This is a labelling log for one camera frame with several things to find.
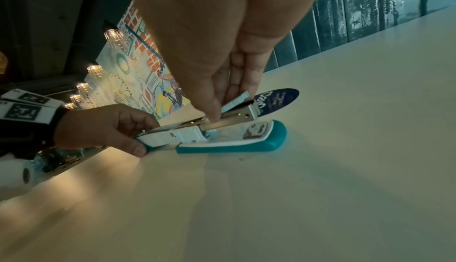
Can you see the person's left hand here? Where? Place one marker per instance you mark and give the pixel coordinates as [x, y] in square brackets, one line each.
[96, 128]

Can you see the person's right hand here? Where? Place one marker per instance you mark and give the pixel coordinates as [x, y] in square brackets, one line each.
[213, 24]

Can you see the pale blue staple strip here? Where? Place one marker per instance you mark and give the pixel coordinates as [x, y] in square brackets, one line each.
[235, 102]

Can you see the teal and white stapler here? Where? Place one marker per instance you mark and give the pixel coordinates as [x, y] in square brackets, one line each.
[228, 140]

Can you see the caged glowing light bulb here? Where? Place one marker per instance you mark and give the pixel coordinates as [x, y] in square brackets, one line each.
[75, 98]
[83, 87]
[114, 37]
[70, 106]
[95, 71]

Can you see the colourful illustrated poster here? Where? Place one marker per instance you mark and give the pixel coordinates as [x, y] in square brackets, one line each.
[142, 75]

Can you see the black wrist band with markers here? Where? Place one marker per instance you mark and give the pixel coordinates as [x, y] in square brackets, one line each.
[25, 120]

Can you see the white paper roll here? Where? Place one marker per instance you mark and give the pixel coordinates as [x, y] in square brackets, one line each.
[16, 174]

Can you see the dark blue oval sticker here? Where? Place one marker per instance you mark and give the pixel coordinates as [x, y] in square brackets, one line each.
[279, 99]

